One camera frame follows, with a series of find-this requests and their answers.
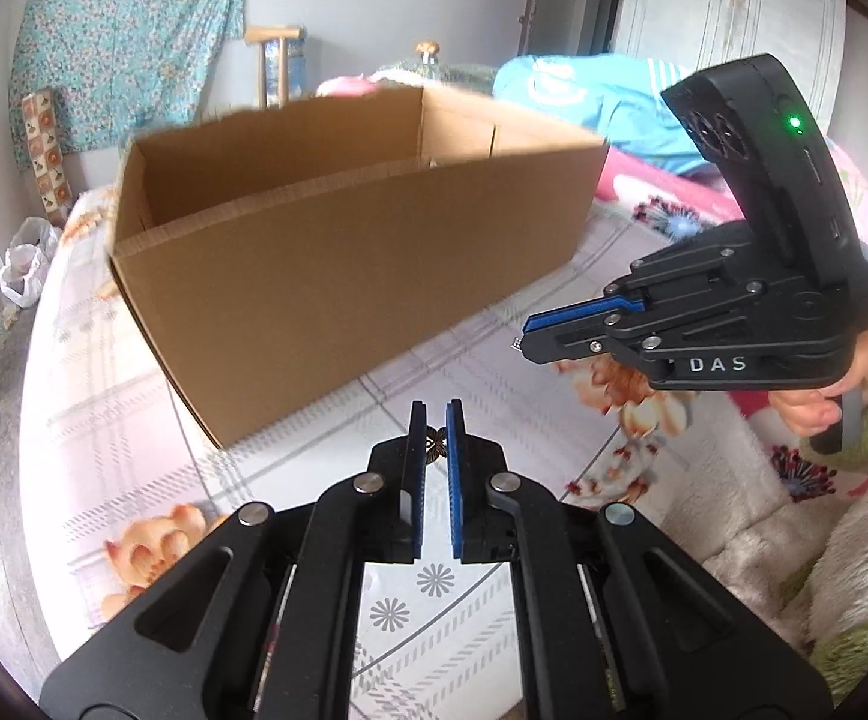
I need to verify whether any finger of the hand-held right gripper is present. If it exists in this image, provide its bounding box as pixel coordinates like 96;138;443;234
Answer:
522;229;788;337
518;292;803;383

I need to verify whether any white panelled door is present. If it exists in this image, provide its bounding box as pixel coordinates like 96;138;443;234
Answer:
614;0;848;83

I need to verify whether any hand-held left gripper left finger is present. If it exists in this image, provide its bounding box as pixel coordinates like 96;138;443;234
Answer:
38;401;429;720

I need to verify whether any floral plaid tablecloth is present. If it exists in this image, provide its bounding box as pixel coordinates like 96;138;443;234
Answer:
17;187;713;720

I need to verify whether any person's right hand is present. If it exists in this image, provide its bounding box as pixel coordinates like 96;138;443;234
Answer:
768;319;868;440

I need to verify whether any lid with gold knob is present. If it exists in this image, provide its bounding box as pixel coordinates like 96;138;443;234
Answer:
370;41;499;98

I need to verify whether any white plastic bag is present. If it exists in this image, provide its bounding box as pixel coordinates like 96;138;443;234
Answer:
0;216;60;308

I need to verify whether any blue water jug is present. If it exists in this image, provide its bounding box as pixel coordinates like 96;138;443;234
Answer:
280;34;307;102

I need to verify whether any teal floral hanging cloth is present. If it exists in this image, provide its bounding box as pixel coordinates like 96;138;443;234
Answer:
10;0;247;170

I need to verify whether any patterned tall box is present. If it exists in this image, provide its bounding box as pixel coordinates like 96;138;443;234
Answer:
20;88;75;227

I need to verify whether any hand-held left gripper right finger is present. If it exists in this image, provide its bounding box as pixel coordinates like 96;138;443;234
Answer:
445;399;834;720

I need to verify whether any brown cardboard box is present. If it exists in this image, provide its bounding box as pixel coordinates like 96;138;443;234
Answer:
107;85;611;451

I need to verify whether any wooden chair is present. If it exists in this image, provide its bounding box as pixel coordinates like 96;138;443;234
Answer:
245;25;306;110

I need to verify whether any blue striped garment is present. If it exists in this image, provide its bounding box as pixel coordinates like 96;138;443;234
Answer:
492;52;720;181

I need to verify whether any green shaggy rug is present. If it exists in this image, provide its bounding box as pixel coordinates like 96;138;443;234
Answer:
801;390;868;706

